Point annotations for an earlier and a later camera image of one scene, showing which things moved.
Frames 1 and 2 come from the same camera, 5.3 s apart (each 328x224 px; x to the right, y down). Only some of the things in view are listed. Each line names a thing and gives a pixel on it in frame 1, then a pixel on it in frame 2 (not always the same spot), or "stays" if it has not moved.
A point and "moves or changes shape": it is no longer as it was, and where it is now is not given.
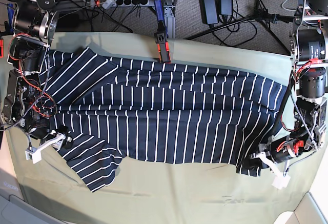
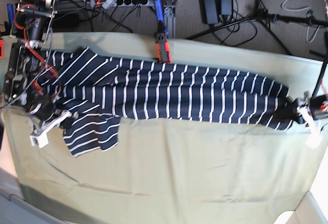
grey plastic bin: x=15 y=209 stays
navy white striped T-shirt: x=105 y=110 moves or changes shape
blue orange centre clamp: x=161 y=36 stays
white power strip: x=106 y=2 stays
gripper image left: x=56 y=139 -> x=63 y=117
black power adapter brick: x=209 y=5 stays
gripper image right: x=255 y=160 -> x=288 y=110
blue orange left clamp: x=8 y=28 stays
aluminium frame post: x=169 y=20 stays
